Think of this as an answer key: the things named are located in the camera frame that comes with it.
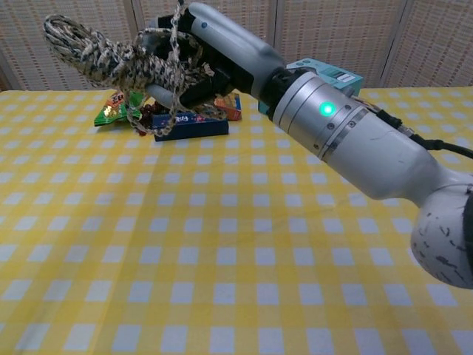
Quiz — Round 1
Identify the grey black right robot hand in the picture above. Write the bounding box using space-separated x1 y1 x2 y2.
136 1 287 112

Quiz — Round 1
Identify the beige black braided rope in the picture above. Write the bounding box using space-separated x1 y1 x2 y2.
43 0 232 138

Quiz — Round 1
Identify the orange colourful printed box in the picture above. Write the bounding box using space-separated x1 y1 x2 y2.
214 93 243 122

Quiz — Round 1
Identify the dark blue long box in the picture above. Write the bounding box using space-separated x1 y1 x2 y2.
152 110 230 143

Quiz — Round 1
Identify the woven folding screen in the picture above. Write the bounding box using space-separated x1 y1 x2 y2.
0 0 473 92

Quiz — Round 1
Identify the teal speaker product box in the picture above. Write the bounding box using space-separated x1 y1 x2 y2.
258 57 364 115

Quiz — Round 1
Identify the dark red grape bunch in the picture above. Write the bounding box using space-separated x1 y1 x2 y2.
138 103 162 136

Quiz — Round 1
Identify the green orange snack bag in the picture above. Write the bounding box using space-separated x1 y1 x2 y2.
93 90 143 129

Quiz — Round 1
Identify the yellow white checked tablecloth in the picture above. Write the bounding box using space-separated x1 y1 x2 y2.
0 87 473 355

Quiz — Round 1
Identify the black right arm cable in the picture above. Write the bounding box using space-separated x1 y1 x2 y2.
365 99 473 160

